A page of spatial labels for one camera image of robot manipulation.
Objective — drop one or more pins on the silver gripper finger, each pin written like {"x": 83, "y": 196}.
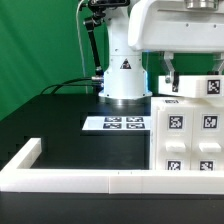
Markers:
{"x": 218, "y": 67}
{"x": 171, "y": 77}

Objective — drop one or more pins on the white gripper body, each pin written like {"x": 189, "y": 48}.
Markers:
{"x": 168, "y": 25}

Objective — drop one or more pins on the white block with markers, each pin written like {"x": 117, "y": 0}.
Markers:
{"x": 193, "y": 86}

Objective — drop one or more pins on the small white cabinet door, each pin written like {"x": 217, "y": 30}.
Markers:
{"x": 173, "y": 144}

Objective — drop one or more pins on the white cabinet box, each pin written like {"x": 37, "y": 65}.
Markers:
{"x": 156, "y": 103}

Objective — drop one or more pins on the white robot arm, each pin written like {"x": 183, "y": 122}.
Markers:
{"x": 126, "y": 79}

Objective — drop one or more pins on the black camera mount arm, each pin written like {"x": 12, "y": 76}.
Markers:
{"x": 98, "y": 8}

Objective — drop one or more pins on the white marker base plate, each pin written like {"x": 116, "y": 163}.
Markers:
{"x": 118, "y": 123}

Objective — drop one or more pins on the white L-shaped frame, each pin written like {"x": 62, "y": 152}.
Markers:
{"x": 18, "y": 175}

